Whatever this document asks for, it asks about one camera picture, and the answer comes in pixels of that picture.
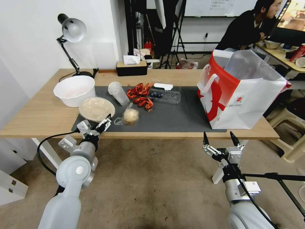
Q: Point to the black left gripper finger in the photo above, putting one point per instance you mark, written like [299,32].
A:
[106,127]
[102,122]

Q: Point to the beige plastic stool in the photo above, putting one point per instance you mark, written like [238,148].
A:
[289,133]

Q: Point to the small red box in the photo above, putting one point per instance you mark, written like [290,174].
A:
[148,45]

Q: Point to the wooden table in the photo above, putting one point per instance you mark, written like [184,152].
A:
[40,112]

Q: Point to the pale wooden desk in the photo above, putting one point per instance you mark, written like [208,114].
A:
[278,56]

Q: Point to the person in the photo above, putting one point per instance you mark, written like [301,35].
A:
[245,26]

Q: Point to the red plastic bag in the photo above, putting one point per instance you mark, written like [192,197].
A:
[188,65]

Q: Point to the clear blueberry clamshell box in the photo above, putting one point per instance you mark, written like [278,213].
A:
[166,95]

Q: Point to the red white delivery bag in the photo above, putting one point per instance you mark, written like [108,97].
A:
[238,100]

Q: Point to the white softbox panel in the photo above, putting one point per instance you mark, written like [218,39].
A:
[160,13]

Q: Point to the white cabinet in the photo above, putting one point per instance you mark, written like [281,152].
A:
[10,176]

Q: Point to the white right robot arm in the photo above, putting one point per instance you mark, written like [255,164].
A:
[245,210]

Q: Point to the black tripod pole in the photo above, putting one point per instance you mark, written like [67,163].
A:
[278,177]

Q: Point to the clear plastic cup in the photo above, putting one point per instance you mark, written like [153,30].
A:
[118,94]

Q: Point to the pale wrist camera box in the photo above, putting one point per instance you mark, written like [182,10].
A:
[234,153]
[84,127]

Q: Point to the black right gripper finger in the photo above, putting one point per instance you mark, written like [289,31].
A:
[209,147]
[236,140]

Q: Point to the red crayfish pile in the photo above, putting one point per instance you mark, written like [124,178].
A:
[140,94]

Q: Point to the white paper cup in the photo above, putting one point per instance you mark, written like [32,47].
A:
[300,62]

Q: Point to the dark grey table mat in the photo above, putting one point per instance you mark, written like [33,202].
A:
[171,117]

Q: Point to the whiteboard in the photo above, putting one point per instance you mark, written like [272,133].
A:
[219,7]

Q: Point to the computer monitor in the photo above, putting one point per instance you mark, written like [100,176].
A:
[289,19]

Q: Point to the large white plastic bowl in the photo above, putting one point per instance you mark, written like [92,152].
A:
[73,91]

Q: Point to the black grey desk lamp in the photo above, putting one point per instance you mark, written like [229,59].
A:
[72,29]

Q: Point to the black light stand tripod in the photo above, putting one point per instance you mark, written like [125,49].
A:
[175,28]

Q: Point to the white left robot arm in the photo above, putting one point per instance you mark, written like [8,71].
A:
[65,190]

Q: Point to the black wooden-lid tissue box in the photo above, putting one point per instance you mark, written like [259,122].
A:
[131,68]

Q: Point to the round clear takeout box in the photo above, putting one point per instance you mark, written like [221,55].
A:
[96,108]

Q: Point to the bun in clear bag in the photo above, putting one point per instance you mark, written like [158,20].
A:
[130,116]

